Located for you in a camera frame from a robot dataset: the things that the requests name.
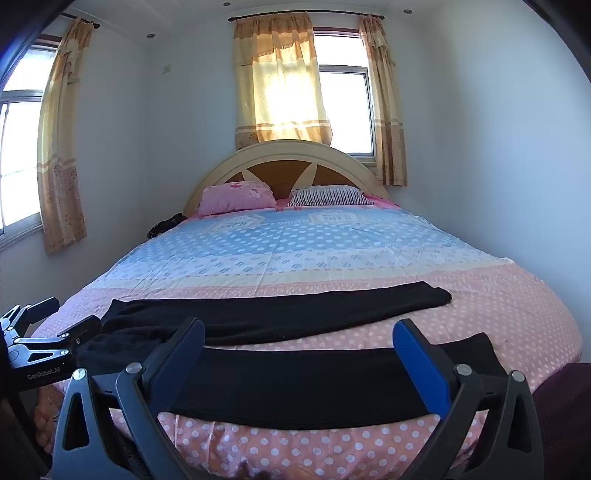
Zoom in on window behind headboard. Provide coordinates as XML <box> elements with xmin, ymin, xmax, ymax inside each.
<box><xmin>313</xmin><ymin>27</ymin><xmax>378</xmax><ymax>168</ymax></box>

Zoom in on narrow tan floral curtain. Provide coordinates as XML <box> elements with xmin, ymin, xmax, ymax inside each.
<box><xmin>357</xmin><ymin>15</ymin><xmax>409</xmax><ymax>187</ymax></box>

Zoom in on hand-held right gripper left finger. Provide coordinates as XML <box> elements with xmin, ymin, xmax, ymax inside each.
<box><xmin>48</xmin><ymin>316</ymin><xmax>206</xmax><ymax>480</ymax></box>

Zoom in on cream arched bed headboard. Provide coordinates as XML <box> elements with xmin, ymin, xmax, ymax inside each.
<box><xmin>183</xmin><ymin>140</ymin><xmax>389</xmax><ymax>217</ymax></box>

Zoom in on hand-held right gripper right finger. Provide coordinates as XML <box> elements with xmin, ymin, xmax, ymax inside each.
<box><xmin>392</xmin><ymin>318</ymin><xmax>539</xmax><ymax>480</ymax></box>

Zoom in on pink floral pillow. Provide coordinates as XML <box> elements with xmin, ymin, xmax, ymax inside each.
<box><xmin>198</xmin><ymin>180</ymin><xmax>278</xmax><ymax>217</ymax></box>

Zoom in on long dark curtain rod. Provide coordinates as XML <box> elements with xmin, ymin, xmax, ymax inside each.
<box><xmin>228</xmin><ymin>8</ymin><xmax>385</xmax><ymax>22</ymax></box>

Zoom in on wide tan floral curtain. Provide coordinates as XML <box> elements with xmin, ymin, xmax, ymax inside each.
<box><xmin>232</xmin><ymin>12</ymin><xmax>334</xmax><ymax>151</ymax></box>

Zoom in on maroon dotted cloth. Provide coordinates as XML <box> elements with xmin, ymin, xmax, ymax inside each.
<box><xmin>531</xmin><ymin>362</ymin><xmax>591</xmax><ymax>480</ymax></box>

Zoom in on long tan floral curtain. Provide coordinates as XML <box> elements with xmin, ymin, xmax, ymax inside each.
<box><xmin>36</xmin><ymin>17</ymin><xmax>100</xmax><ymax>256</ymax></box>

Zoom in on short dark curtain rod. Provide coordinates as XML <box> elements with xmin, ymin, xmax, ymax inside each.
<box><xmin>62</xmin><ymin>12</ymin><xmax>101</xmax><ymax>29</ymax></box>

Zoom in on dark clothing beside bed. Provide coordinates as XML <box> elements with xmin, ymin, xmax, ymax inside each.
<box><xmin>147</xmin><ymin>213</ymin><xmax>186</xmax><ymax>240</ymax></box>

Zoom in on striped pillow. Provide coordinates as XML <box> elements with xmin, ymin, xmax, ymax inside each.
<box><xmin>288</xmin><ymin>185</ymin><xmax>375</xmax><ymax>208</ymax></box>

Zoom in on black pants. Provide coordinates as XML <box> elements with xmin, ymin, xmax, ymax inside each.
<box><xmin>76</xmin><ymin>281</ymin><xmax>509</xmax><ymax>431</ymax></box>

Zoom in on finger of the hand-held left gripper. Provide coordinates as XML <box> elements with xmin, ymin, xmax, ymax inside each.
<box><xmin>0</xmin><ymin>296</ymin><xmax>61</xmax><ymax>342</ymax></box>
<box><xmin>59</xmin><ymin>316</ymin><xmax>103</xmax><ymax>350</ymax></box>

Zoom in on pink blue polka dot bedspread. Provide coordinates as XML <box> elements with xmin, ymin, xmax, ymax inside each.
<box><xmin>28</xmin><ymin>196</ymin><xmax>585</xmax><ymax>480</ymax></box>

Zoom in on large side window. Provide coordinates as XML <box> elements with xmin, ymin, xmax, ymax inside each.
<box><xmin>0</xmin><ymin>34</ymin><xmax>62</xmax><ymax>251</ymax></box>

